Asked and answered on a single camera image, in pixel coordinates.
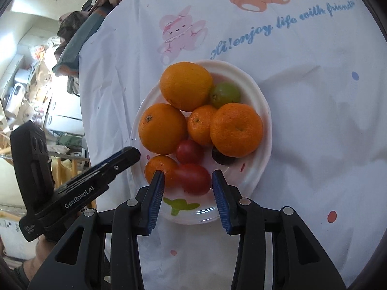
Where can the small mandarin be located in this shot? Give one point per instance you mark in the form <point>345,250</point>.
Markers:
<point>160,170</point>
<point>199,123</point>

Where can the large orange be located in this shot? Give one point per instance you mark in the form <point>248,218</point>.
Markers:
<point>162,127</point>
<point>186,85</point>

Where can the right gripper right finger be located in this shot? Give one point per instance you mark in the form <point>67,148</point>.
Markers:
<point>275,246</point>

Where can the teal orange cushion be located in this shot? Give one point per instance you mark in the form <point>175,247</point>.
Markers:
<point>68,63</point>

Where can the green cherry tomato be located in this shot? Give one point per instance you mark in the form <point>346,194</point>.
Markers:
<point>224,93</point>

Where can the white cartoon bed sheet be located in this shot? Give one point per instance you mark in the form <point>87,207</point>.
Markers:
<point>321,65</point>

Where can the red cherry tomato back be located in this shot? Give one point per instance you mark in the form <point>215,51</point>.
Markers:
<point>193,178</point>

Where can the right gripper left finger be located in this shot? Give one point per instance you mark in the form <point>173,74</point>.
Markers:
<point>76,262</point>

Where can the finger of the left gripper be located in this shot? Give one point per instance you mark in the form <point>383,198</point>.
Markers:
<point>89,187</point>
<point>105,171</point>

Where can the pile of clothes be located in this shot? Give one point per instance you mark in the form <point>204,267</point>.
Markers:
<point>69,24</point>

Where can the dark purple cherry tomato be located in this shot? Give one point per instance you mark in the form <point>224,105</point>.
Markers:
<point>220,158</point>

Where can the operator hand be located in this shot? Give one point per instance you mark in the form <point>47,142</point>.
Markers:
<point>42,251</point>

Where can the large orange front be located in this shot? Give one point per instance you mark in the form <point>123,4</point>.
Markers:
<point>186,85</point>

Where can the red cherry tomato front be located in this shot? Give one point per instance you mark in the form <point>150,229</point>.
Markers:
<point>189,152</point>

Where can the yellow wooden chair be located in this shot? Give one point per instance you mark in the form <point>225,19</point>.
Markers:
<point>11,199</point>

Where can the red cherry tomato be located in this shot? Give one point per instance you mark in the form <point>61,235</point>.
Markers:
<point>189,152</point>
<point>193,178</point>

